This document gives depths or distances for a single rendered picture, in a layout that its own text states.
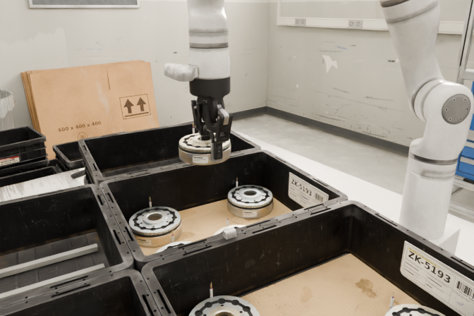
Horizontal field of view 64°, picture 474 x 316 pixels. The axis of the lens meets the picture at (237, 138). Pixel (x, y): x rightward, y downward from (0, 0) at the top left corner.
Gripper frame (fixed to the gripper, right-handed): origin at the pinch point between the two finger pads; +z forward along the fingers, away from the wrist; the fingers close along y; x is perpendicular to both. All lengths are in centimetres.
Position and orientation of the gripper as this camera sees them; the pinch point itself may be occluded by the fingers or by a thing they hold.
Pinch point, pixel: (211, 148)
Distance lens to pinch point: 73.8
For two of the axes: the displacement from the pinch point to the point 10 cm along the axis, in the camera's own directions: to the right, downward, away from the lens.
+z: 0.0, 9.5, 3.2
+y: -4.8, -2.8, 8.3
